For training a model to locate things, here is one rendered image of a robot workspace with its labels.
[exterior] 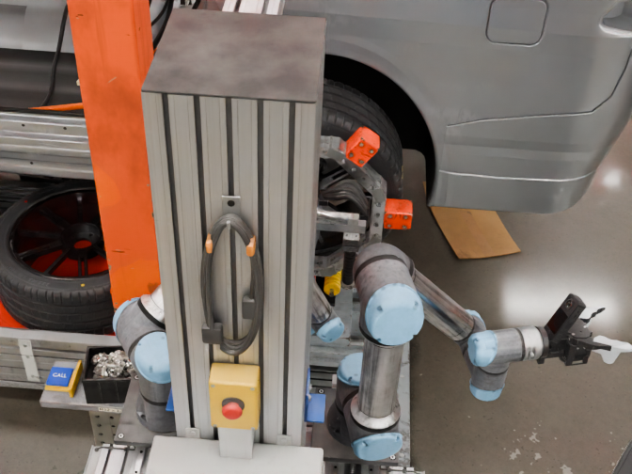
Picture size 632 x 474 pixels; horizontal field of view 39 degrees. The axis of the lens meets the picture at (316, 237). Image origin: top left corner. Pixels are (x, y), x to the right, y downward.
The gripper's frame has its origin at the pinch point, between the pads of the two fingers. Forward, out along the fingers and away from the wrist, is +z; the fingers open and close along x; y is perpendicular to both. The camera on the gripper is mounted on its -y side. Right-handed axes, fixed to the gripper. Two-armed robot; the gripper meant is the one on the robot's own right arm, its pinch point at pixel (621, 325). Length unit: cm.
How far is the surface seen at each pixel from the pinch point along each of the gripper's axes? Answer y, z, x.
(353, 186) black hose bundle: 8, -43, -84
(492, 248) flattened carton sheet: 100, 45, -173
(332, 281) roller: 57, -45, -103
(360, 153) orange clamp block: 1, -40, -91
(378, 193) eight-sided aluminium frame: 15, -33, -91
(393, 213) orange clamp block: 23, -28, -91
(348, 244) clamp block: 21, -47, -73
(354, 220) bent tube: 14, -45, -74
